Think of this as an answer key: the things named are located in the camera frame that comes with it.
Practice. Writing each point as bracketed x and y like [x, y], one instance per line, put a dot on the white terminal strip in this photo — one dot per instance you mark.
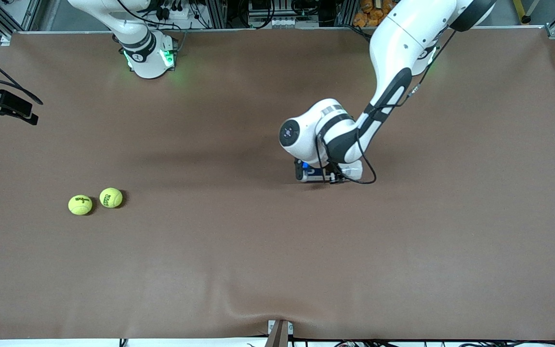
[287, 22]

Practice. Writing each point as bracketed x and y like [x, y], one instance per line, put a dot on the yellow tennis ball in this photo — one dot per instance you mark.
[80, 205]
[111, 197]

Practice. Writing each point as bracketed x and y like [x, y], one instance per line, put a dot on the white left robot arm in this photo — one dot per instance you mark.
[403, 43]

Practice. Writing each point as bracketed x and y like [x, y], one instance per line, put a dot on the black electronics box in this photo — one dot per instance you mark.
[277, 8]

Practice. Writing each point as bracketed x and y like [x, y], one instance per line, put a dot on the brown table cover mat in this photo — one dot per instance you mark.
[277, 265]

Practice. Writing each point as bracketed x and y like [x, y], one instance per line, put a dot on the pile of orange items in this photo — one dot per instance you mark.
[366, 14]

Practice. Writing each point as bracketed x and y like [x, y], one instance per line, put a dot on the silver aluminium frame post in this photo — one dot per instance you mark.
[345, 12]
[216, 12]

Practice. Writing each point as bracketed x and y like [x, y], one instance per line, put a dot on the white power strip with plugs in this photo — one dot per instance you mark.
[171, 12]

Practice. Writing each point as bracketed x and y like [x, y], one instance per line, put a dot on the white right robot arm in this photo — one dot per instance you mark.
[147, 62]

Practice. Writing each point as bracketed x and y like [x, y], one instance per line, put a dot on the yellow pole with black foot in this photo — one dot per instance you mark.
[523, 12]

